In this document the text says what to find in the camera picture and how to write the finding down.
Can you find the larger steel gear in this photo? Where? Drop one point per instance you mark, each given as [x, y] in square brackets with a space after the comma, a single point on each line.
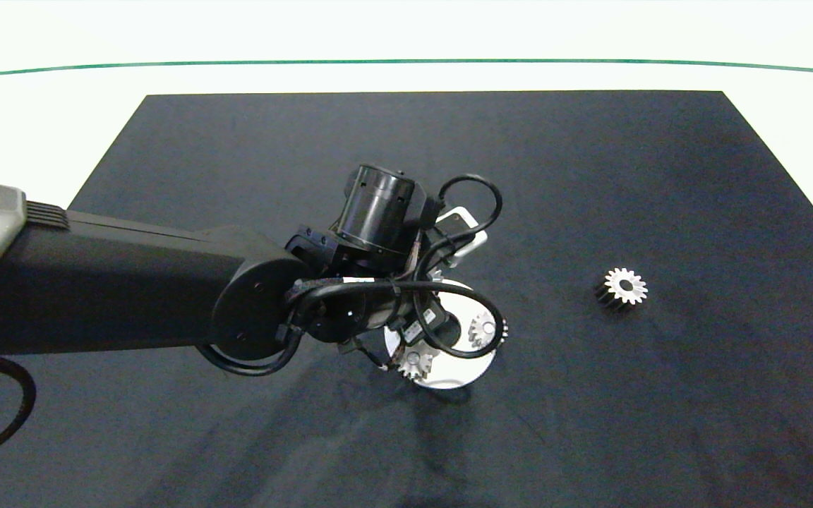
[638, 290]

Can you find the round white plate with pins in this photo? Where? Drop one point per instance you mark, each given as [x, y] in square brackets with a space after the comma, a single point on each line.
[459, 370]

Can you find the dark rectangular mat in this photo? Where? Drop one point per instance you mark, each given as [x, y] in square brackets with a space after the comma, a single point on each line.
[660, 423]

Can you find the boxy silver wrist camera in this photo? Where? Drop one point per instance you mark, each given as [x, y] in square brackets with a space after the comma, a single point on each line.
[461, 226]

